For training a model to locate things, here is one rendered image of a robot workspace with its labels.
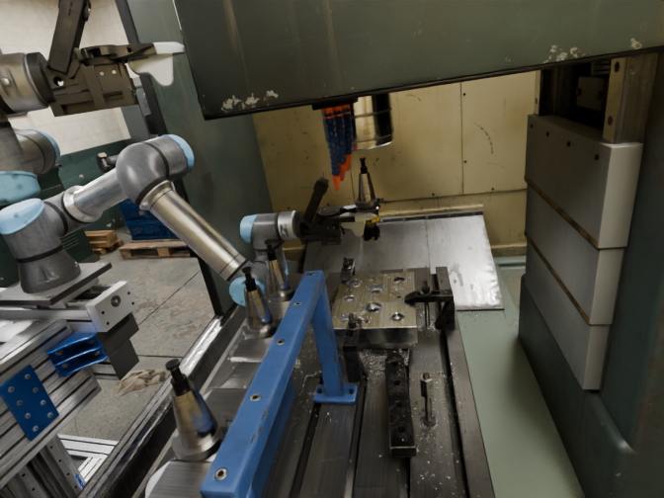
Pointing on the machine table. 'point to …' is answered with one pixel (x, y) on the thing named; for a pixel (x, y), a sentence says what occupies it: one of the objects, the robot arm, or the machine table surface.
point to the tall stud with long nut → (427, 397)
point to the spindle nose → (370, 123)
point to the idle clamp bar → (399, 408)
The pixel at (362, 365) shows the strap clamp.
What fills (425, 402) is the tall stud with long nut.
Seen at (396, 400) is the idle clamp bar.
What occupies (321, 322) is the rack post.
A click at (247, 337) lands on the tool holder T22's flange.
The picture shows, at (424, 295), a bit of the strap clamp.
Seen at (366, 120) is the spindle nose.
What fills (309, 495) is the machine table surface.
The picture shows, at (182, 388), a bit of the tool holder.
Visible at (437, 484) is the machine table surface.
